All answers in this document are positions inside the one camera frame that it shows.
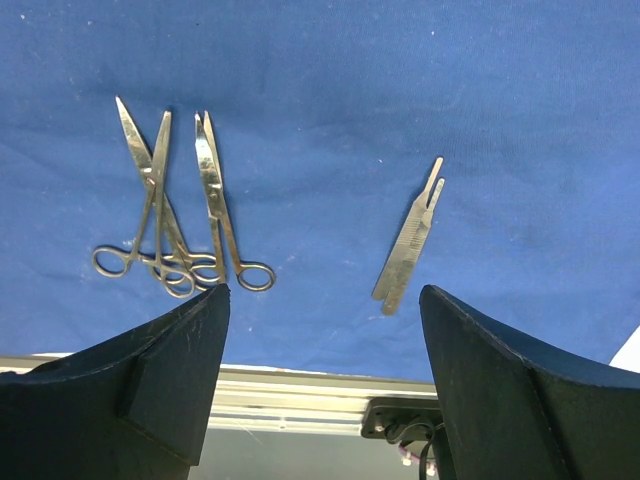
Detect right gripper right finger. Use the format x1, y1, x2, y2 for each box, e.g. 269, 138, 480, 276
420, 285, 639, 479

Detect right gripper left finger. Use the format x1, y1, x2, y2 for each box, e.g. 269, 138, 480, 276
1, 285, 230, 479

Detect steel hemostat clamp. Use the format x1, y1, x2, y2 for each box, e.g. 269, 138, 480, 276
91, 110, 197, 300

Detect steel surgical scissors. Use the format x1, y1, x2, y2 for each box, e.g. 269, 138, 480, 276
194, 111, 276, 292

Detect blue surgical cloth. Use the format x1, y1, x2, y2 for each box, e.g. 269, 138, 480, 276
1, 1, 639, 381

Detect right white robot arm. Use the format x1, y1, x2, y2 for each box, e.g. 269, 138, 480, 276
1, 286, 639, 479

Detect aluminium front rail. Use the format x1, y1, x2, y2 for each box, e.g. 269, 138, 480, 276
0, 353, 441, 437

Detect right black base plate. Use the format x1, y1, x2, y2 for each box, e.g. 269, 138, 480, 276
360, 397, 443, 445

